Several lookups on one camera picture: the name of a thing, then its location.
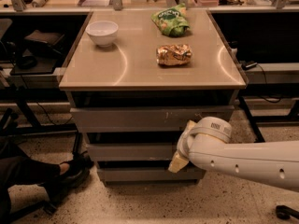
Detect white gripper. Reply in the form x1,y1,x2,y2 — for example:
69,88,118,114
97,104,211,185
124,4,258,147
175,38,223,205
168,120,203,173

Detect grey drawer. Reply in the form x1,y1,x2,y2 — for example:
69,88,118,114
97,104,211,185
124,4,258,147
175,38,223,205
87,142,177,161
71,105,235,133
97,167,206,183

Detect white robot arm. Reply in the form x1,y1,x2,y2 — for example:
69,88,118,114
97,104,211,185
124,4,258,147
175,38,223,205
168,117,299,191

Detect grey bottom drawer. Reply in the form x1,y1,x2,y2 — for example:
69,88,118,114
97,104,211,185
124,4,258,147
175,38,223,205
97,167,206,183

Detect grey drawer cabinet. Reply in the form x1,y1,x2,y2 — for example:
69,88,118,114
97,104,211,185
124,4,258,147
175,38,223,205
58,8,248,186

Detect grey top drawer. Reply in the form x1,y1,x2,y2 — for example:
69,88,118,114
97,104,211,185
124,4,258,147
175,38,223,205
71,105,235,133

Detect black table leg with caster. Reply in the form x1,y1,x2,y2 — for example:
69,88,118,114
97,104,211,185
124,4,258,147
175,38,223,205
238,96,264,143

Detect black shoe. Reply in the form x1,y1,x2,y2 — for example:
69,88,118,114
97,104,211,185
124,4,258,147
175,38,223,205
43,151,93,202

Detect golden crumpled snack bag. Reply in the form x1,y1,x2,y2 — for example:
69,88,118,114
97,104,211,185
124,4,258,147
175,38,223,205
156,44,192,66

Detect black caster at right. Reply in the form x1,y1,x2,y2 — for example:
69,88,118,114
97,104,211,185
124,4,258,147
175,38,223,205
276,205,299,220

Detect black power adapter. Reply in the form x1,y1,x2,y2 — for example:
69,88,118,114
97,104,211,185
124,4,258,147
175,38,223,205
241,61,257,71

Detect green chip bag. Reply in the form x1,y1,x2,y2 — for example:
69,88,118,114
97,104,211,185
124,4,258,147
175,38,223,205
151,3,190,37

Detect white bowl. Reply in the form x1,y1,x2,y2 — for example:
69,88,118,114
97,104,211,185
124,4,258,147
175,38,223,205
85,21,119,47

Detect person's leg in black trousers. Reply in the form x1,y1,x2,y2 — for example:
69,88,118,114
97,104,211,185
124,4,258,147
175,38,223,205
0,137,71,210

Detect black office chair base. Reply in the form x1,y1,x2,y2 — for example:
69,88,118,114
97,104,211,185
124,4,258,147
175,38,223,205
1,201,59,224

